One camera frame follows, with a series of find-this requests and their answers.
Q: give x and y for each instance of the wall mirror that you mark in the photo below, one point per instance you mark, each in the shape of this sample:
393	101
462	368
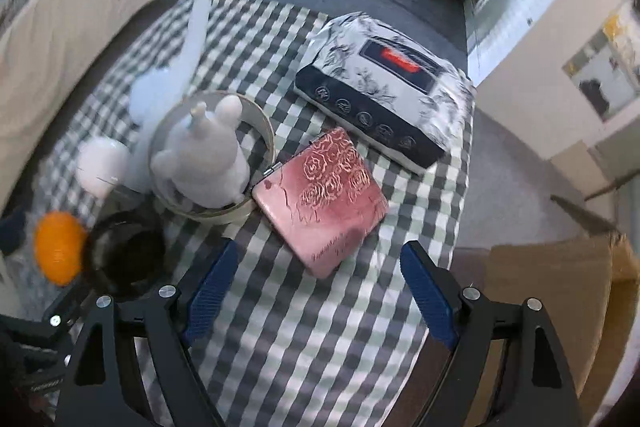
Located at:
600	72

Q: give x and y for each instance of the white rabbit figurine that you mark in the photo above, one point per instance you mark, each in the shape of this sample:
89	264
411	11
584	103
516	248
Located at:
200	157

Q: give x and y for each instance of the cardboard box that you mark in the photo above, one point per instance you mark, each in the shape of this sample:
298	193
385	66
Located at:
550	277

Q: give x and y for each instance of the beige sofa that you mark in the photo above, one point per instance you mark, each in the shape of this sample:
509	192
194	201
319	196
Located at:
75	17

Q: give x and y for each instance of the black cup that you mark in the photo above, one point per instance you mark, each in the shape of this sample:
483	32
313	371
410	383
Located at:
125	262

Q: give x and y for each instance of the white tape roll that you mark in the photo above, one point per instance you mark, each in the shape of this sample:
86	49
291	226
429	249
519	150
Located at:
220	213

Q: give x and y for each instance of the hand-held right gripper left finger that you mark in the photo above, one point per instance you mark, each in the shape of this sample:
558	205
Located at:
212	287

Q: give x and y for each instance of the orange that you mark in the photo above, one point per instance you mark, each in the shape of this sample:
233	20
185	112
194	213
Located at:
60	249

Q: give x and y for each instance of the grey white checkered tablecloth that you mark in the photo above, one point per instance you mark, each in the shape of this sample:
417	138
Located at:
300	357

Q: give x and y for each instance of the white ball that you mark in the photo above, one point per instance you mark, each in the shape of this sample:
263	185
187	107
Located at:
102	164

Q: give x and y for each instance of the floral white navy tissue pack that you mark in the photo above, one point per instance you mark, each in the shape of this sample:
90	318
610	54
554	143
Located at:
380	97

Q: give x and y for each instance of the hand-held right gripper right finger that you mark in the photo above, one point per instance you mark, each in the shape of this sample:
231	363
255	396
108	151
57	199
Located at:
427	292

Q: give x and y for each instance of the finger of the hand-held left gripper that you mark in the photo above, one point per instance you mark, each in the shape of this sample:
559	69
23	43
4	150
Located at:
12	232
65	313

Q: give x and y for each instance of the pink rose embossed wallet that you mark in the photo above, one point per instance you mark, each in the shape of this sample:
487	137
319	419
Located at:
325	207

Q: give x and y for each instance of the white plastic tube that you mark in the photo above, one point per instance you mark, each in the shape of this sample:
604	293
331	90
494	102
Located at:
197	37

